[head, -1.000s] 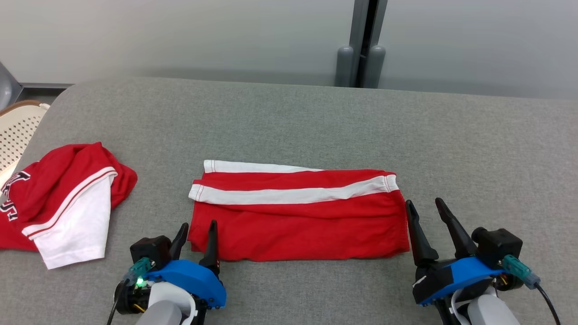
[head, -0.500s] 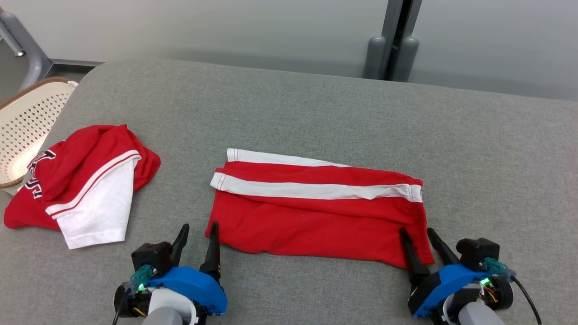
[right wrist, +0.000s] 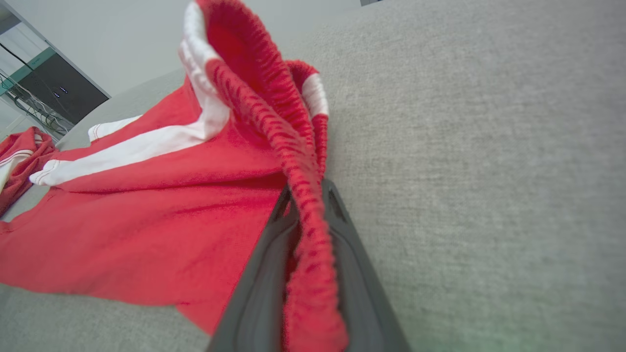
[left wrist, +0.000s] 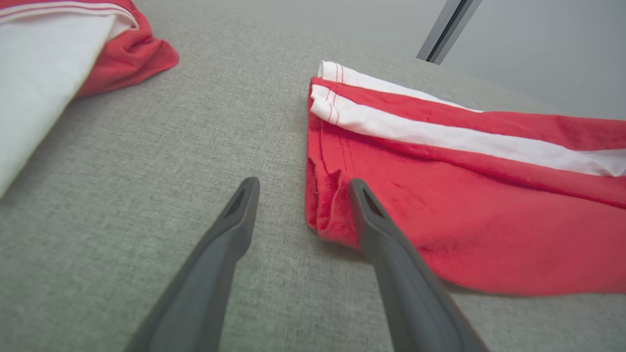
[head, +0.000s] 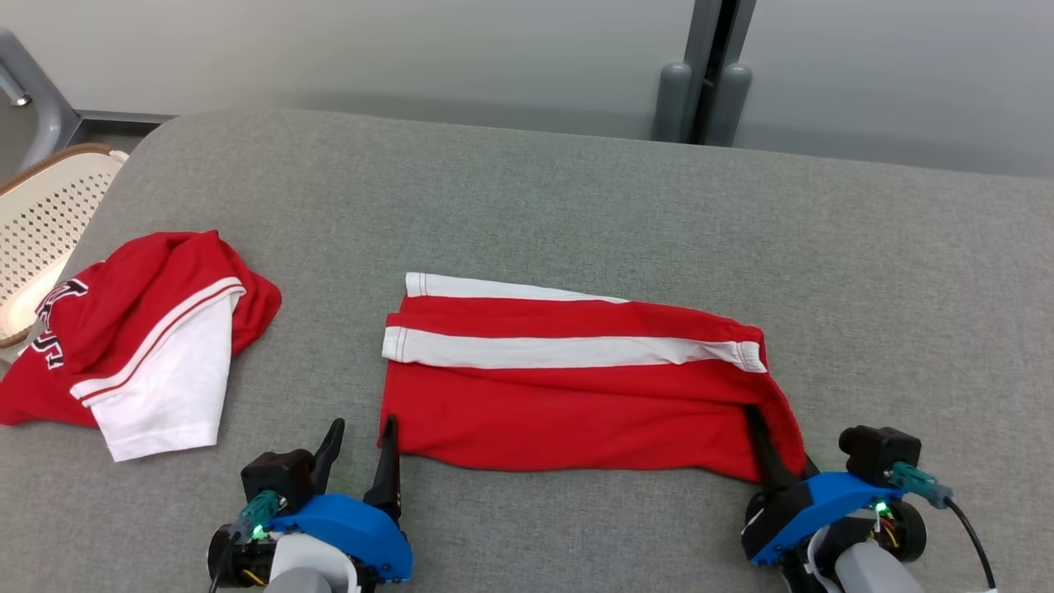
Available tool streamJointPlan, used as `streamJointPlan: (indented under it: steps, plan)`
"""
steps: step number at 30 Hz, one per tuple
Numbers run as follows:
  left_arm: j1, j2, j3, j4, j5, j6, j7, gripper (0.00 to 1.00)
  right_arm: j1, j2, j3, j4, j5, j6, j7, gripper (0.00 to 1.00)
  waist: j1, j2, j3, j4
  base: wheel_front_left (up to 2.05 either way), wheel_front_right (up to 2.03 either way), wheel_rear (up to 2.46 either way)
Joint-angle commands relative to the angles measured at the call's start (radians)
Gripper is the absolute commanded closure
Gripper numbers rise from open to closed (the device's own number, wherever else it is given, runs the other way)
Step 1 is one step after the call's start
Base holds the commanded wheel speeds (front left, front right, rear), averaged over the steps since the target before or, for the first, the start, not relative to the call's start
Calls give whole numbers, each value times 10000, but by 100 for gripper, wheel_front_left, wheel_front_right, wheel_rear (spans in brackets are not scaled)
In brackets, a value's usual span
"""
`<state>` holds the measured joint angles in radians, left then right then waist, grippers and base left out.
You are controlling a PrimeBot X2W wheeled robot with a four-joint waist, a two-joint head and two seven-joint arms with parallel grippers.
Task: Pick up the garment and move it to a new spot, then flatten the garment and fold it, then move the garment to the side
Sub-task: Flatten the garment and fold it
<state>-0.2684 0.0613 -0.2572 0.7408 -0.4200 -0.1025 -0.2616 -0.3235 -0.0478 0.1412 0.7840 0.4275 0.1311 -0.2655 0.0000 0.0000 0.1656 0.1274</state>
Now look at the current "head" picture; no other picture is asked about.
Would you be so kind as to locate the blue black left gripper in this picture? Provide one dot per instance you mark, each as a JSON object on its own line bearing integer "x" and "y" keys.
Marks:
{"x": 346, "y": 531}

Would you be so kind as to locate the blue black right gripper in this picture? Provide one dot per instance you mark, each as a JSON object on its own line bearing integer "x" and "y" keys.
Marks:
{"x": 815, "y": 506}

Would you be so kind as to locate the red shorts white stripes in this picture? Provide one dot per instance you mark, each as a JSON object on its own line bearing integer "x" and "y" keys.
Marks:
{"x": 576, "y": 412}

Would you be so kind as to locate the red white Bulls jersey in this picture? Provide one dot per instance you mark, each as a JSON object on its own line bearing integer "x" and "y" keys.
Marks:
{"x": 123, "y": 296}

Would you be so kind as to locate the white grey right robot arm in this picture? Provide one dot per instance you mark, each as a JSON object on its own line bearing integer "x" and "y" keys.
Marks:
{"x": 873, "y": 572}

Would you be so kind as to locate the cream perforated laundry basket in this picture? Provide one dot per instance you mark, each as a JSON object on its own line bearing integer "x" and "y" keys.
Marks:
{"x": 45, "y": 214}

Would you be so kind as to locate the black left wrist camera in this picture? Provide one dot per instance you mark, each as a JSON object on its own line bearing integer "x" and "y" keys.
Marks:
{"x": 276, "y": 478}

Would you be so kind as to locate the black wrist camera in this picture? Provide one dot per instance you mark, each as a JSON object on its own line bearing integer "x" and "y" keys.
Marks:
{"x": 276, "y": 478}
{"x": 879, "y": 455}

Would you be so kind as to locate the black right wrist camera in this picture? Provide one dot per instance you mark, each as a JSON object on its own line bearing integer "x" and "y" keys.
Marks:
{"x": 879, "y": 455}

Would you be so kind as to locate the grey partition post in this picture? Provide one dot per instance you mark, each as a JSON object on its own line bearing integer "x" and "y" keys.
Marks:
{"x": 687, "y": 91}

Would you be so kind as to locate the grey curved metal frame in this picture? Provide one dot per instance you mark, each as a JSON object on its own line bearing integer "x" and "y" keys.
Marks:
{"x": 41, "y": 99}

